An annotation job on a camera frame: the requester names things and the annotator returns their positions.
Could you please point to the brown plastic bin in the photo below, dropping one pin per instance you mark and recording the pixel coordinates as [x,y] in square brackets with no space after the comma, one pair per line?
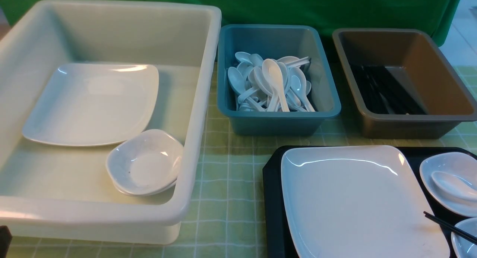
[420,67]

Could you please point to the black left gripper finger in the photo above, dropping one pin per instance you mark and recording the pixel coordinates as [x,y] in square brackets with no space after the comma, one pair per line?
[5,240]

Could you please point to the green backdrop cloth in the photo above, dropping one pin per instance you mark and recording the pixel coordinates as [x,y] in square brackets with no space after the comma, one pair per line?
[433,17]

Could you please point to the top white spoon in bin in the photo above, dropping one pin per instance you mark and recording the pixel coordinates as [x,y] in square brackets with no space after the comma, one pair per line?
[273,75]

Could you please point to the white square plate in tub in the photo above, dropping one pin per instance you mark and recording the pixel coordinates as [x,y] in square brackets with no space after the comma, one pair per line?
[93,104]

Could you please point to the white small bowl in tub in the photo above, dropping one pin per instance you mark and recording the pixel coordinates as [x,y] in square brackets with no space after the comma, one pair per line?
[152,154]

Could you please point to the black chopsticks in bin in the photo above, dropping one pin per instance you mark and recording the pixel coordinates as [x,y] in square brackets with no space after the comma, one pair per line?
[382,93]

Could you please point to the large white rice plate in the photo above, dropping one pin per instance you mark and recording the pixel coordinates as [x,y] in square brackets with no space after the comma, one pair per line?
[357,202]

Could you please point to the teal plastic bin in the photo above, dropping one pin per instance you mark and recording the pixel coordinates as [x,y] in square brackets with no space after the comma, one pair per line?
[276,41]

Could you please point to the black chopstick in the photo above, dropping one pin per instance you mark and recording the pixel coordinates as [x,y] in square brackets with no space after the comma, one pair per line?
[469,237]

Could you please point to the white side bowl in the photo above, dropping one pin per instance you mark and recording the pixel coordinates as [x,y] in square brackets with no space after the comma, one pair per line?
[457,163]

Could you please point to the white soup spoon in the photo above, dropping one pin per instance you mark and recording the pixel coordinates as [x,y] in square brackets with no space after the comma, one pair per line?
[454,185]

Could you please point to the large white plastic tub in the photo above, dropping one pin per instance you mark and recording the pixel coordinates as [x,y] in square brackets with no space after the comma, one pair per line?
[53,191]

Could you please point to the green checkered tablecloth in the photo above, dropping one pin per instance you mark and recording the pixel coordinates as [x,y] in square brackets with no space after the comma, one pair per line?
[226,216]

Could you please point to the pile of white spoons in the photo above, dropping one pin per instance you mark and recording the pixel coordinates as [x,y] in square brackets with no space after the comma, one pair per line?
[253,92]

